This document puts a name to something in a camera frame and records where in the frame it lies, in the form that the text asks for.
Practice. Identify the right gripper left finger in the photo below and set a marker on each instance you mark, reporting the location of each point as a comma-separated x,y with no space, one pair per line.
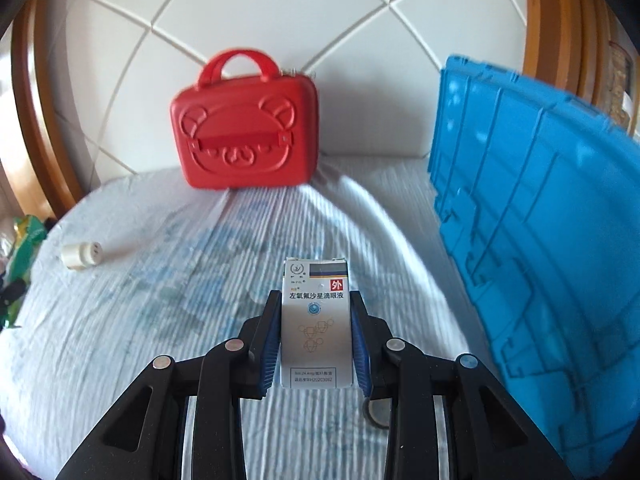
141,436

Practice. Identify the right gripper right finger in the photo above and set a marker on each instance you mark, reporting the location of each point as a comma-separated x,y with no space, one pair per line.
449,416

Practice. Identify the small white medicine box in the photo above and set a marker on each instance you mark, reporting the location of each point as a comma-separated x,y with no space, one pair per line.
316,336

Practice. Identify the green yellow wet wipes pack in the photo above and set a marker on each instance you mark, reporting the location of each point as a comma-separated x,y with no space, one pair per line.
21,238

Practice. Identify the round metal tin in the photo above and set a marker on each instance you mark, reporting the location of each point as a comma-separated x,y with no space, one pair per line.
377,412

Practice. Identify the patterned white bed cover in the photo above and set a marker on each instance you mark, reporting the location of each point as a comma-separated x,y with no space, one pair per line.
182,269

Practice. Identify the white pill bottle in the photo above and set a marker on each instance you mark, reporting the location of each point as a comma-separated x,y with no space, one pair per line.
82,256

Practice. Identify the blue plastic crate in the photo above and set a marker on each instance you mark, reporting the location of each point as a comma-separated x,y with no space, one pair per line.
537,194

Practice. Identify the red bear carry case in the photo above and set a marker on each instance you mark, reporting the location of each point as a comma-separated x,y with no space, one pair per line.
246,123

